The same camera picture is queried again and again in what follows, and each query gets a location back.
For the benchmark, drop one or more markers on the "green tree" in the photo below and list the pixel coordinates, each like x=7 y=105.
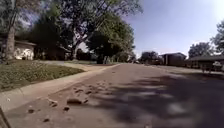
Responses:
x=110 y=40

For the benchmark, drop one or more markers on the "pale concrete driveway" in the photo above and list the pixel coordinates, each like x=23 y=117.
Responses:
x=83 y=66

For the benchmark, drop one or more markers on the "small tree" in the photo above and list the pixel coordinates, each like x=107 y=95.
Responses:
x=148 y=56

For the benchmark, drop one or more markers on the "grey asphalt road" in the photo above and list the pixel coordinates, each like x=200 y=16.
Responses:
x=140 y=93

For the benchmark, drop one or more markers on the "scattered asphalt lumps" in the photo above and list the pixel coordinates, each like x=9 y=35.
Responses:
x=74 y=100

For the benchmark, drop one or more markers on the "large dark tree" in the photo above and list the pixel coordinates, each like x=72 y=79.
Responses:
x=80 y=20

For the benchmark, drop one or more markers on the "grass lawn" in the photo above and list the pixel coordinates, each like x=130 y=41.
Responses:
x=30 y=73

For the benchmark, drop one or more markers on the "concrete kerb gutter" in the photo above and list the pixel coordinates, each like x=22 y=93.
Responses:
x=33 y=91

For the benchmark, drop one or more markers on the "pale house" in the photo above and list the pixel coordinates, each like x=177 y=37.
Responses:
x=23 y=50

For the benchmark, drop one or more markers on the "low dark house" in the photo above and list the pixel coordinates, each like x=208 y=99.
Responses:
x=206 y=61

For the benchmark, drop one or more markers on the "tree with pale trunk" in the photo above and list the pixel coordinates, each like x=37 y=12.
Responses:
x=10 y=40

